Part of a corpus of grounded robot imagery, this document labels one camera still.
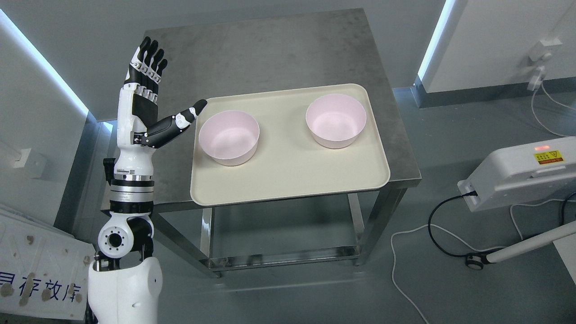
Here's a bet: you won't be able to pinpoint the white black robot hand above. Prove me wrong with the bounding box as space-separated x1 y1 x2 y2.
118 36 207 149

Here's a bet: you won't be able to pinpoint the pink bowl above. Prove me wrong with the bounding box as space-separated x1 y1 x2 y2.
305 94 368 149
199 110 261 167

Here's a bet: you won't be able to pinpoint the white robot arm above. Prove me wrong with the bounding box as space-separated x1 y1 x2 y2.
86 158 163 324

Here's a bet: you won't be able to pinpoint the cream plastic tray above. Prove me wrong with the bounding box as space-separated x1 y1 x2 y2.
190 84 391 206

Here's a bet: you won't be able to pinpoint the white sign board blue letters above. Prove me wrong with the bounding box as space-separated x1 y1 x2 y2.
0 210 95 320

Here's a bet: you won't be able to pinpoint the white stand leg with caster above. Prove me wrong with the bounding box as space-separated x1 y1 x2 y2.
465 221 576 270

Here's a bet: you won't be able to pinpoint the white machine with warning label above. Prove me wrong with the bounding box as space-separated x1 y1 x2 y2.
457 137 576 212

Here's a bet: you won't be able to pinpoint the white wall box left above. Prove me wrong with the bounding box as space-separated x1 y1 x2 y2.
0 141 48 179

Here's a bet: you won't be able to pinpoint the white floor cable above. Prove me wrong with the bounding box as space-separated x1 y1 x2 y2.
390 224 477 324

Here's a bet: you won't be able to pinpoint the black power cable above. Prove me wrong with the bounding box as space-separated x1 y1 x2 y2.
427 191 505 258

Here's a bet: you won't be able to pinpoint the white wall socket plug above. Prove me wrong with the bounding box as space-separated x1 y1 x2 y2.
527 37 563 91

